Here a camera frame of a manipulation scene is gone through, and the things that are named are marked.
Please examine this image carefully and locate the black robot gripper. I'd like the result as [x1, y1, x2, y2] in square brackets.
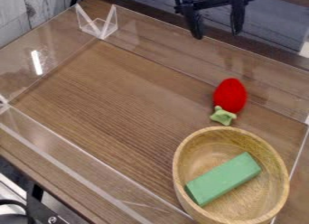
[175, 0, 253, 40]

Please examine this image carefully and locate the red plush strawberry toy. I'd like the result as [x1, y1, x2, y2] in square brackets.
[210, 78, 247, 126]

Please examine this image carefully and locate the green rectangular block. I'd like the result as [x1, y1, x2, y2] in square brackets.
[183, 152, 262, 207]

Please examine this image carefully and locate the wooden bowl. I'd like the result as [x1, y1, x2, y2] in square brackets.
[172, 126, 290, 224]

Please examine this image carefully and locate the clear acrylic corner bracket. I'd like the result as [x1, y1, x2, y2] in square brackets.
[75, 5, 118, 40]

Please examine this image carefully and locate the clear acrylic tray wall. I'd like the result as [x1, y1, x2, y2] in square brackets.
[0, 96, 191, 224]

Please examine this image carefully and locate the black table leg bracket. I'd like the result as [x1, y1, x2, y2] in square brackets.
[27, 183, 75, 224]

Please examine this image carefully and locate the black cable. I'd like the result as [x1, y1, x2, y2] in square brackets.
[0, 200, 33, 224]

